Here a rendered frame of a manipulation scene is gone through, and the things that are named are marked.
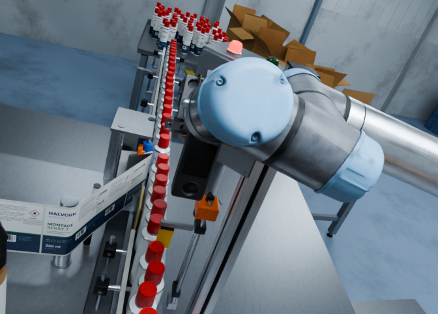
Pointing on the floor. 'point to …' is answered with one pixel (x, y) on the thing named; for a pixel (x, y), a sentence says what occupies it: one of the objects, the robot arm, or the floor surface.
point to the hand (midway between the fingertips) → (186, 133)
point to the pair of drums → (433, 121)
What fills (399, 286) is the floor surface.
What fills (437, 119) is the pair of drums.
